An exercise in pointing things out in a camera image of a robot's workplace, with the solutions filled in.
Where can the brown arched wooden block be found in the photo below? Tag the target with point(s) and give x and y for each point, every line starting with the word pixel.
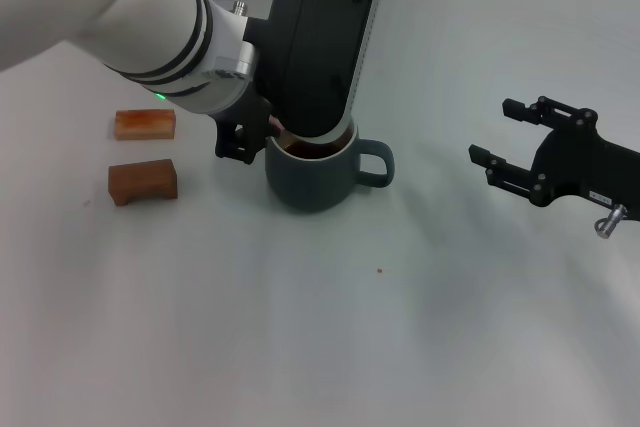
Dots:
pixel 145 182

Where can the light flat wooden block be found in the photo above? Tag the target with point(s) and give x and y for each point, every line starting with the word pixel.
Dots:
pixel 145 124

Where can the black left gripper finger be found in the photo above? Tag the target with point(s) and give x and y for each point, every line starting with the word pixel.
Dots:
pixel 250 147

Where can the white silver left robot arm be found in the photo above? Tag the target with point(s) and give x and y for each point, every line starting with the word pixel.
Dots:
pixel 140 12

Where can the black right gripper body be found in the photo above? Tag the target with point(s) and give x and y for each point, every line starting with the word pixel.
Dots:
pixel 590 169

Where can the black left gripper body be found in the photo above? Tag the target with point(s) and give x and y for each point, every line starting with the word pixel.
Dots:
pixel 252 114

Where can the black left wrist camera housing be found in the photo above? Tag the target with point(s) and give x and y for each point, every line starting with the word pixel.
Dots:
pixel 315 47

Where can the grey ceramic mug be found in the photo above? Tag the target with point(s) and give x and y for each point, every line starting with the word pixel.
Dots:
pixel 310 187

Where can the dark coffee liquid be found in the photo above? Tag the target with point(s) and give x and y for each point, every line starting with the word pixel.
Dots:
pixel 312 149

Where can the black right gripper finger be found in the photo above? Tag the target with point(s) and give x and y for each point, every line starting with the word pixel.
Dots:
pixel 481 154
pixel 515 109

